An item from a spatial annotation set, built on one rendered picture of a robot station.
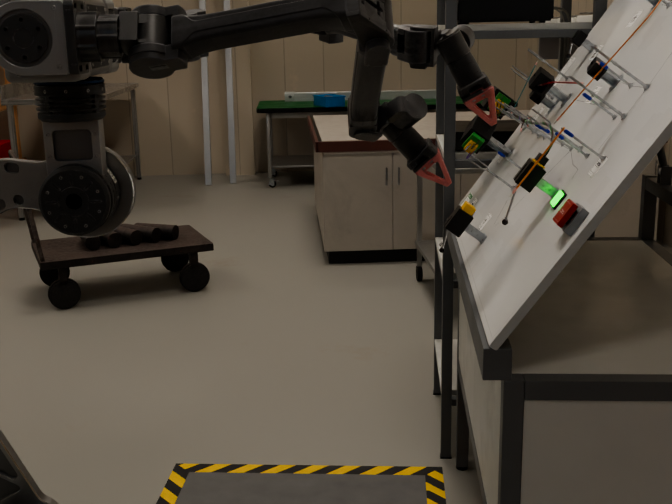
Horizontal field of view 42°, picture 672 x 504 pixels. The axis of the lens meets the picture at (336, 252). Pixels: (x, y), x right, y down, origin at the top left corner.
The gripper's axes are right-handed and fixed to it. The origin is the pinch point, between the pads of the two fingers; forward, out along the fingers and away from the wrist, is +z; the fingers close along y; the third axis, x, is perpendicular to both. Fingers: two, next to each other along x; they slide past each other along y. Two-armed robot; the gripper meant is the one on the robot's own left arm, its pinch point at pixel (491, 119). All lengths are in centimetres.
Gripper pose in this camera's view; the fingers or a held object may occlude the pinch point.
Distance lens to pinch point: 191.0
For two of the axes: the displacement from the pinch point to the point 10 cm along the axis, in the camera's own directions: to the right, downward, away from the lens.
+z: 5.0, 8.4, 2.1
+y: 0.9, -2.9, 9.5
